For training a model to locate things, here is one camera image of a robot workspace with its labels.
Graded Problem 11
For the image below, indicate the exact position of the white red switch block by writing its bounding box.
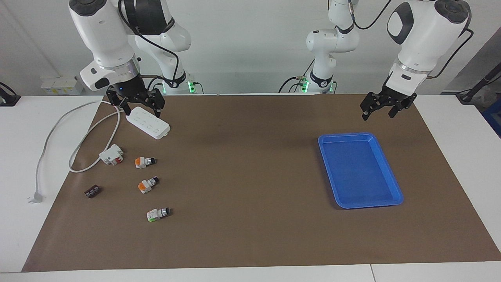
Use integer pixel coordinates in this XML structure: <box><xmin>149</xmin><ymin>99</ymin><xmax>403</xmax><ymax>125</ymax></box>
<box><xmin>99</xmin><ymin>144</ymin><xmax>124</xmax><ymax>166</ymax></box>

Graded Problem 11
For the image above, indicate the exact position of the black clamp mount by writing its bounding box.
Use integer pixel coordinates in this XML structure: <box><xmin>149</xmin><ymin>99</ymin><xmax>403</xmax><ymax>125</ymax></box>
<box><xmin>0</xmin><ymin>82</ymin><xmax>21</xmax><ymax>107</ymax></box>

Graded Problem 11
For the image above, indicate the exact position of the white cardboard box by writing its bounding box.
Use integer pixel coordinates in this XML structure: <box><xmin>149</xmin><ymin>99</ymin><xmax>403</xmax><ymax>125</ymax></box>
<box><xmin>40</xmin><ymin>76</ymin><xmax>85</xmax><ymax>95</ymax></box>

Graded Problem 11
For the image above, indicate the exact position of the blue plastic tray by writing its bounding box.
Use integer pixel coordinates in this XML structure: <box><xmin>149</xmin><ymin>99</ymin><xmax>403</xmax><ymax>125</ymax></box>
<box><xmin>317</xmin><ymin>132</ymin><xmax>404</xmax><ymax>210</ymax></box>

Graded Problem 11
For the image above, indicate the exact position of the blue crate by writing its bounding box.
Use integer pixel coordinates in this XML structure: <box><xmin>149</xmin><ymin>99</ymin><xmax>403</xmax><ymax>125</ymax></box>
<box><xmin>482</xmin><ymin>100</ymin><xmax>501</xmax><ymax>137</ymax></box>

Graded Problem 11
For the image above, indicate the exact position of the white power strip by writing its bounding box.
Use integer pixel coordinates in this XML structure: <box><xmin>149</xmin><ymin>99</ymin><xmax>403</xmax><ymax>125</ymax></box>
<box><xmin>126</xmin><ymin>107</ymin><xmax>171</xmax><ymax>140</ymax></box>

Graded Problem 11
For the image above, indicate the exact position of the brown paper mat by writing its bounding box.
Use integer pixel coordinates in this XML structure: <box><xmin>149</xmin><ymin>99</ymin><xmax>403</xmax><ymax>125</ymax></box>
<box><xmin>22</xmin><ymin>93</ymin><xmax>501</xmax><ymax>273</ymax></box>

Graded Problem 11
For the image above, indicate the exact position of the white power cable with plug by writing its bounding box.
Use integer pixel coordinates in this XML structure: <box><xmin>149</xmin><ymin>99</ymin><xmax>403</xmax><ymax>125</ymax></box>
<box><xmin>28</xmin><ymin>100</ymin><xmax>130</xmax><ymax>204</ymax></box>

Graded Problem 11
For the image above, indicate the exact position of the black left arm gripper cable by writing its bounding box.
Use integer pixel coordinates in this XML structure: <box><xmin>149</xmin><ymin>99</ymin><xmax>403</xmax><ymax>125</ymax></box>
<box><xmin>346</xmin><ymin>0</ymin><xmax>474</xmax><ymax>79</ymax></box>

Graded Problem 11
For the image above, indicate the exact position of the black right arm gripper cable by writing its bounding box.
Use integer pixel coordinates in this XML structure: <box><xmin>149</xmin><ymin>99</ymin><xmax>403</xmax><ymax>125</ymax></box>
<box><xmin>117</xmin><ymin>0</ymin><xmax>180</xmax><ymax>85</ymax></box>

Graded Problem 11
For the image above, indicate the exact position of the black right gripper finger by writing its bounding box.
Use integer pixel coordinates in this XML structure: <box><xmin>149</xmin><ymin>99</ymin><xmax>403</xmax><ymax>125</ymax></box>
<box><xmin>146</xmin><ymin>89</ymin><xmax>166</xmax><ymax>118</ymax></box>
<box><xmin>106</xmin><ymin>88</ymin><xmax>132</xmax><ymax>116</ymax></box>

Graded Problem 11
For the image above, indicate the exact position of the black arm gripper cable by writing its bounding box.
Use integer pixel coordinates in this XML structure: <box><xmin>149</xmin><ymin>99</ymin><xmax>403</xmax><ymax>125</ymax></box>
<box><xmin>346</xmin><ymin>0</ymin><xmax>474</xmax><ymax>79</ymax></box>
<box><xmin>117</xmin><ymin>0</ymin><xmax>180</xmax><ymax>85</ymax></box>

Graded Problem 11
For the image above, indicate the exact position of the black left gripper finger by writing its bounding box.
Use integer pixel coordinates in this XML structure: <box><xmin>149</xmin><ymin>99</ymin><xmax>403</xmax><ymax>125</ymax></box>
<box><xmin>360</xmin><ymin>93</ymin><xmax>386</xmax><ymax>121</ymax></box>
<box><xmin>388</xmin><ymin>98</ymin><xmax>411</xmax><ymax>119</ymax></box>

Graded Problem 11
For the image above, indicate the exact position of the black stand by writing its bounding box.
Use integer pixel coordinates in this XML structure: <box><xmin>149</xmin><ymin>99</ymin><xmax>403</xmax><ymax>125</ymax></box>
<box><xmin>456</xmin><ymin>65</ymin><xmax>501</xmax><ymax>104</ymax></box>

